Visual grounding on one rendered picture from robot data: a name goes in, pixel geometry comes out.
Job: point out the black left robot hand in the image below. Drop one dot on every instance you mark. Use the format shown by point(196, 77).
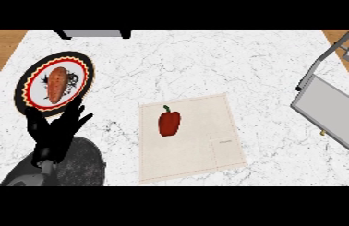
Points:
point(54, 134)

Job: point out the beige cloth placemat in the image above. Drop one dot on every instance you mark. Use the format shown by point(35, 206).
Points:
point(192, 140)

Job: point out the grey metal tiered shelf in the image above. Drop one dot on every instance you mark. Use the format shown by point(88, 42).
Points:
point(325, 97)

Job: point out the black rimmed patterned plate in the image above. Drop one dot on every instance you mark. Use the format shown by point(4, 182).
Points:
point(35, 103)

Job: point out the orange sweet potato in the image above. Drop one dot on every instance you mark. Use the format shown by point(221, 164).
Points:
point(59, 85)

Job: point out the red bell pepper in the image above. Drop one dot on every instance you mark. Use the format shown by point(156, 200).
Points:
point(170, 122)

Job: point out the grey appliance with black legs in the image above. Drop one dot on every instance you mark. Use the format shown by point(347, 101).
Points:
point(94, 33)

